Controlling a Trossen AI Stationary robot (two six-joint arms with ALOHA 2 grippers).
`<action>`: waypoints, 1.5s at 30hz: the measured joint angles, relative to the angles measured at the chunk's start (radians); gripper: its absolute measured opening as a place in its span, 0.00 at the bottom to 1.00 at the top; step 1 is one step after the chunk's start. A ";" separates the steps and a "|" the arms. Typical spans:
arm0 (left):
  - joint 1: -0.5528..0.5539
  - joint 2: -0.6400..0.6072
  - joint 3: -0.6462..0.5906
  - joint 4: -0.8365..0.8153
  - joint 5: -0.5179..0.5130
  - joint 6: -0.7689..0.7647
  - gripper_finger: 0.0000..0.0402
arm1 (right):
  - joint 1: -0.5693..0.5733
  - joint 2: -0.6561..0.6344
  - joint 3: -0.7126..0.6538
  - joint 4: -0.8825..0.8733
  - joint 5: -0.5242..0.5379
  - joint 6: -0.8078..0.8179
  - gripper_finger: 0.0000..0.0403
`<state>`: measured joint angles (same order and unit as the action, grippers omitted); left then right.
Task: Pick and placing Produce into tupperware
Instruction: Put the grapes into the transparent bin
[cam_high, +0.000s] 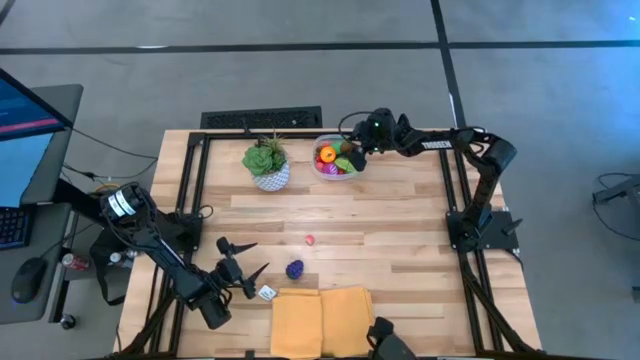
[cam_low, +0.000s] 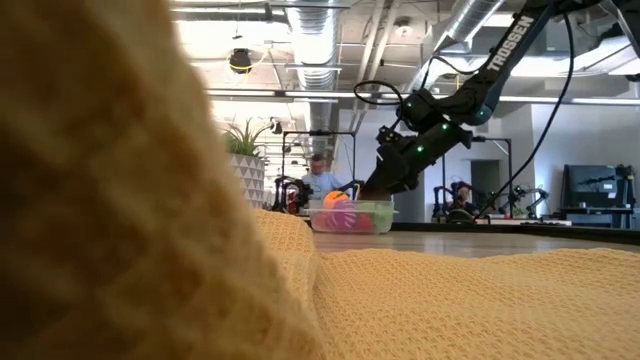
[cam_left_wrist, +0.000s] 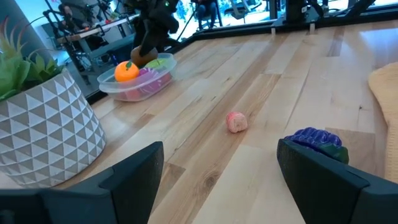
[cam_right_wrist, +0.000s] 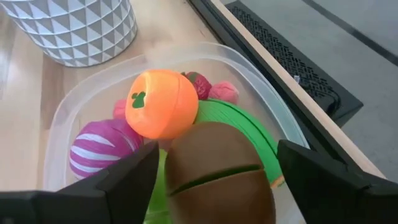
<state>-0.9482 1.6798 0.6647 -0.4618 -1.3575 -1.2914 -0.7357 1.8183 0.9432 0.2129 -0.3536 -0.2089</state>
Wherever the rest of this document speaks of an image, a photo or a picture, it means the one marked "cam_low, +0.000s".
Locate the yellow waffle cloth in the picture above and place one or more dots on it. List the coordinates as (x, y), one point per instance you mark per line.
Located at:
(475, 310)
(100, 200)

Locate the dark background table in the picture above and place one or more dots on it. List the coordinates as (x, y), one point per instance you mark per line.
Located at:
(590, 217)

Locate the succulent in white patterned pot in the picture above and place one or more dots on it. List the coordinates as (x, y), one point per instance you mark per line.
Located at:
(247, 175)

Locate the red toy strawberry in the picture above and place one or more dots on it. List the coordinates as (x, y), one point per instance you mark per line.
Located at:
(365, 223)

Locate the magenta striped toy fruit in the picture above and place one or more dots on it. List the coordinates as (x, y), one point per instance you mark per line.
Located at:
(342, 220)

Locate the clear plastic tupperware container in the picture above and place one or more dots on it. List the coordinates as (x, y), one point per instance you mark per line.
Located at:
(316, 206)

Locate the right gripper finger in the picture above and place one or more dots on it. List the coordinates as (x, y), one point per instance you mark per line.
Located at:
(377, 193)

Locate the silver spiral ceiling duct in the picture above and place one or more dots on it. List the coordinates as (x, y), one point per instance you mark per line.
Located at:
(312, 40)
(465, 22)

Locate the black background screen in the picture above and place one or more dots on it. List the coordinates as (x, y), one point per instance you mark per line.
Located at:
(590, 185)

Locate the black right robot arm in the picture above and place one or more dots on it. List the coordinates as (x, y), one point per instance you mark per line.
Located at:
(510, 45)

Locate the black station frame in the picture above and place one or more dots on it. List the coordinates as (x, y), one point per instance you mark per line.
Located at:
(340, 133)
(502, 140)

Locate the pink toy fruit piece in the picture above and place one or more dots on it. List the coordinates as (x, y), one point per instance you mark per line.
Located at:
(320, 222)

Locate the hanging linear ceiling light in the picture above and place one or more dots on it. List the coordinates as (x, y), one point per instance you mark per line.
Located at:
(300, 94)

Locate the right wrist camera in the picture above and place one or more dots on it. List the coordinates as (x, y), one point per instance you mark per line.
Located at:
(390, 137)

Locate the background black robot arm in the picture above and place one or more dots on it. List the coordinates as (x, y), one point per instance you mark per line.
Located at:
(292, 195)
(530, 197)
(440, 200)
(351, 186)

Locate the person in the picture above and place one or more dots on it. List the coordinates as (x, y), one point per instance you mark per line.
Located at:
(462, 198)
(321, 180)

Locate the orange toy fruit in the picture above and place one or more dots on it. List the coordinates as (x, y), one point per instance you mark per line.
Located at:
(336, 199)

